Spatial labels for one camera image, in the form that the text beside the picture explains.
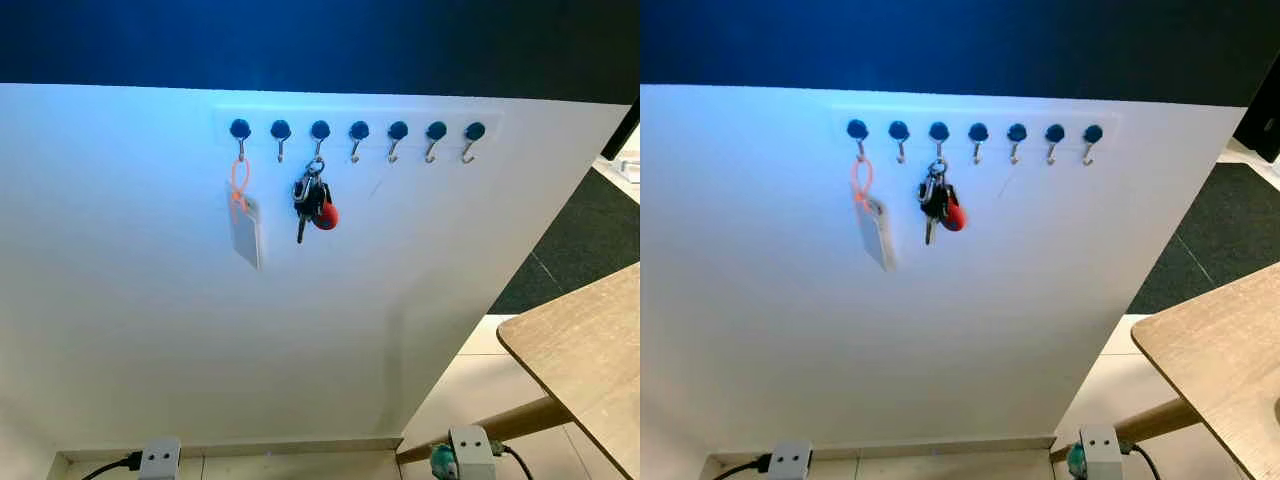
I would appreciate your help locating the dark grey carpet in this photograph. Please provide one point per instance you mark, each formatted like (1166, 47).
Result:
(585, 240)
(1215, 230)

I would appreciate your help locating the black furniture piece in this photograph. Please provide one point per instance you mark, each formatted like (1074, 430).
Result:
(1262, 120)
(625, 130)

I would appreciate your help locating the wooden table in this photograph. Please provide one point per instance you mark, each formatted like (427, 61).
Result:
(1215, 370)
(585, 380)

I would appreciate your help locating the white partition panel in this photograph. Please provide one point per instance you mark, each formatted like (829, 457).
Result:
(150, 330)
(800, 350)

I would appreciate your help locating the blue capped metal hook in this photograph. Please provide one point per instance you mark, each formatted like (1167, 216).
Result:
(938, 130)
(281, 129)
(320, 129)
(1093, 132)
(240, 128)
(1017, 132)
(359, 130)
(1055, 132)
(857, 128)
(475, 130)
(899, 130)
(436, 130)
(978, 131)
(398, 130)

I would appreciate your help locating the white card with orange loop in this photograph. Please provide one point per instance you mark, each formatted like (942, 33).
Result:
(247, 235)
(880, 240)

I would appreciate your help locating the black key bunch red tag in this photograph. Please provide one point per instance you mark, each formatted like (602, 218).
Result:
(312, 200)
(937, 200)

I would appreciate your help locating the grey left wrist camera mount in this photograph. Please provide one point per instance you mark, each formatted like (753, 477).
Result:
(790, 460)
(160, 458)

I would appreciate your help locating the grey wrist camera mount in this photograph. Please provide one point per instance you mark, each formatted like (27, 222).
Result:
(790, 460)
(1100, 452)
(160, 458)
(472, 452)

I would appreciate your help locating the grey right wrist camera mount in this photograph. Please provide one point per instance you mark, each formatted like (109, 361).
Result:
(472, 452)
(1100, 452)

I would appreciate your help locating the white hook rail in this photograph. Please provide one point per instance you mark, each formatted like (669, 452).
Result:
(918, 114)
(300, 114)

